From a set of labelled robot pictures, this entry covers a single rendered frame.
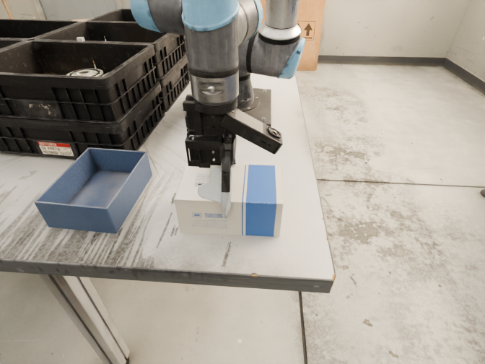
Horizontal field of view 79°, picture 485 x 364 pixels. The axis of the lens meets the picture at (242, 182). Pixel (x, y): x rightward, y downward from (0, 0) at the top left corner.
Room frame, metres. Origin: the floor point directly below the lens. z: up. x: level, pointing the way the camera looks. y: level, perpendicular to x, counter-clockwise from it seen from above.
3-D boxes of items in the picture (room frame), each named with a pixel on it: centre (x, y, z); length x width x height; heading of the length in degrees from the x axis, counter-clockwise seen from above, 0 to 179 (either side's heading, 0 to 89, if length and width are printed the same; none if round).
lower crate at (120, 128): (0.81, 0.47, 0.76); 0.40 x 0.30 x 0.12; 82
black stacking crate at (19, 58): (0.81, 0.47, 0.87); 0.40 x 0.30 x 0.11; 82
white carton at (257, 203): (0.46, 0.02, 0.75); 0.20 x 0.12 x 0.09; 87
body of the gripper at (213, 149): (0.46, 0.05, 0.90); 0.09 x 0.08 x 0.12; 87
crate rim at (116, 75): (0.81, 0.47, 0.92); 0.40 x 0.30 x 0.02; 82
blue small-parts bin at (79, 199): (0.51, 0.31, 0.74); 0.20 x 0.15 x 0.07; 173
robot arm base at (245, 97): (0.96, 0.03, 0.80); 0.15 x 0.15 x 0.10
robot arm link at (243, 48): (0.95, 0.02, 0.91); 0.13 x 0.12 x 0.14; 71
